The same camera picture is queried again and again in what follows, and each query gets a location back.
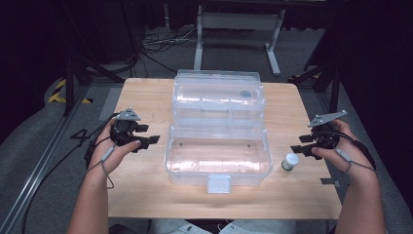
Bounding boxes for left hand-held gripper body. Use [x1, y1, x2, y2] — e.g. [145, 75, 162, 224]
[110, 107, 142, 152]

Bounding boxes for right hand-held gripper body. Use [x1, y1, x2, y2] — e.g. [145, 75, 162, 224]
[307, 110, 348, 150]

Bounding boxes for small white bottle green label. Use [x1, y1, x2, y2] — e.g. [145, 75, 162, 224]
[281, 152, 300, 173]

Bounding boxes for clear plastic storage box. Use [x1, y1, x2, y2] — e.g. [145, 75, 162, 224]
[164, 68, 273, 195]

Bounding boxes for person's left hand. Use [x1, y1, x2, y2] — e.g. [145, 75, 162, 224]
[87, 119, 142, 179]

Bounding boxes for person's right hand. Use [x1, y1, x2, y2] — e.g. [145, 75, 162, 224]
[312, 119, 379, 181]

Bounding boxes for black metal stand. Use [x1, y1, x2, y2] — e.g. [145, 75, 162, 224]
[62, 53, 126, 118]
[288, 61, 342, 115]

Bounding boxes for yellow black floor tape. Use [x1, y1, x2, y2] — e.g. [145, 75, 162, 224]
[48, 78, 94, 105]

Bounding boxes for person's light grey trousers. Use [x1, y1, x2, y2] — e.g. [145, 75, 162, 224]
[147, 218, 298, 234]

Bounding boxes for grey right wrist cord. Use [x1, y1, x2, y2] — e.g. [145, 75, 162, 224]
[334, 147, 378, 175]

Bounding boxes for grey wrist cord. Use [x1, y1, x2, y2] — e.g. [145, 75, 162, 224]
[334, 147, 378, 175]
[77, 145, 116, 190]

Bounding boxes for grey left wrist cord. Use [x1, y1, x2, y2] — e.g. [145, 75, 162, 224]
[77, 145, 116, 190]

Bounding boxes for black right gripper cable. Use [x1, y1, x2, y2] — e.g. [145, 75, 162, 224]
[319, 130, 378, 170]

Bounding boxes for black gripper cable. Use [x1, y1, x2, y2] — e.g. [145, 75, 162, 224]
[20, 111, 120, 234]
[319, 130, 378, 170]

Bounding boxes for aluminium floor rail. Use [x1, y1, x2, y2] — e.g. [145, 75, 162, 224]
[0, 86, 91, 234]
[316, 91, 413, 234]

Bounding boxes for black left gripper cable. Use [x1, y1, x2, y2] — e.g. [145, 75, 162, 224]
[20, 111, 120, 234]

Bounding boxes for tangle of floor cables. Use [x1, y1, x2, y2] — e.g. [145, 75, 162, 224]
[139, 25, 199, 81]

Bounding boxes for white metal table frame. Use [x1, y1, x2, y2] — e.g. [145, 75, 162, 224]
[193, 4, 286, 77]

